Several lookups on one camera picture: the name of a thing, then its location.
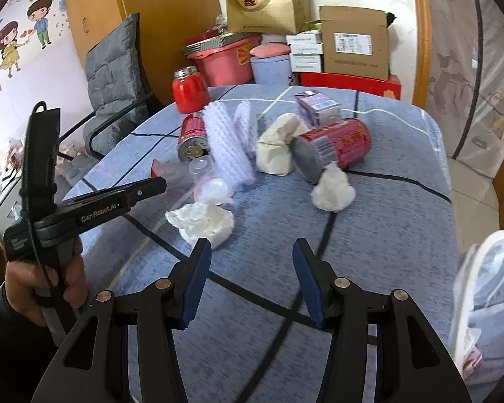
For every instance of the pink plastic bucket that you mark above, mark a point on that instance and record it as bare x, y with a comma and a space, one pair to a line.
226, 67

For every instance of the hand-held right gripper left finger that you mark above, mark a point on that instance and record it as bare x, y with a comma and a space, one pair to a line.
197, 279

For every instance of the small clear plastic cup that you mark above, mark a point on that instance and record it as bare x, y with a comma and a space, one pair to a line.
200, 166

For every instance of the white trash bin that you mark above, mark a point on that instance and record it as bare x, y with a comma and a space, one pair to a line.
466, 302

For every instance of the large red can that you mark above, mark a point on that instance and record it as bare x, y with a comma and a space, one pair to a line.
340, 142

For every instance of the printed mesh door curtain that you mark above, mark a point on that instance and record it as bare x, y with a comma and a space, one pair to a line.
466, 50

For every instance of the white tissue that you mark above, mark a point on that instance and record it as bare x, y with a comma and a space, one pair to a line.
205, 222
331, 193

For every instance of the brown paper bag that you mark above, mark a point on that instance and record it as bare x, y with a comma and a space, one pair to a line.
268, 4

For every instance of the brown cardboard box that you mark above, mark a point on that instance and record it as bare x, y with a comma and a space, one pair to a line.
356, 50

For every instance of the clear bin liner bag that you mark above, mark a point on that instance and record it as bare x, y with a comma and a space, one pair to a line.
495, 302

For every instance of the cream paper wad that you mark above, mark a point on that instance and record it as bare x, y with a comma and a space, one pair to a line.
275, 151

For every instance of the blue container with pink lid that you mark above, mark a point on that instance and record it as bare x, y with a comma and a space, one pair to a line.
270, 67

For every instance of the cartoon wall sticker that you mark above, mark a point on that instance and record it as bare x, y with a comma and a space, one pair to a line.
8, 46

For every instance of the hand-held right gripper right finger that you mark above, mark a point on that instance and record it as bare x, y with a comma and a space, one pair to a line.
308, 285

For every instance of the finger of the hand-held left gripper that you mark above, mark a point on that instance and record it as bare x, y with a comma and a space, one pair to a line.
147, 189

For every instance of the red jar with metal lid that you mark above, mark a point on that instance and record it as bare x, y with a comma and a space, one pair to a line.
189, 92

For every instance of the striped flat box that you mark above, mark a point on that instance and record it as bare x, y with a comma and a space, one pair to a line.
218, 43

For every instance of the wooden door frame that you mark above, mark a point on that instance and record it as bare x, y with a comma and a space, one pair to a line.
419, 42

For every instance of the person's left hand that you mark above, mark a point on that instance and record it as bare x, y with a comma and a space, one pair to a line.
23, 285

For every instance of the flat red box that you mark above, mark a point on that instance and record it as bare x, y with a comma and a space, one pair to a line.
361, 86

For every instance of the purple carton box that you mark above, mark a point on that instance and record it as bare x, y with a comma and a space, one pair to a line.
319, 107

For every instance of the small white box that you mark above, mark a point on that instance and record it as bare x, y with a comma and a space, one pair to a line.
305, 63
305, 48
304, 38

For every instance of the small red can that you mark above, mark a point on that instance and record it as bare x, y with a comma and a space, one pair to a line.
192, 134

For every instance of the narrow white foam net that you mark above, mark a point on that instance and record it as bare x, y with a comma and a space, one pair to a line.
245, 121

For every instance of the black chair frame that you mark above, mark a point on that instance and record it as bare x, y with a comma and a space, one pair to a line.
88, 134

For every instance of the large white foam net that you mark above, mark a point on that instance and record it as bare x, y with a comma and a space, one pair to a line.
226, 147

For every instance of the grey padded chair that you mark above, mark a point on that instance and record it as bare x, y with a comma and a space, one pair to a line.
113, 67

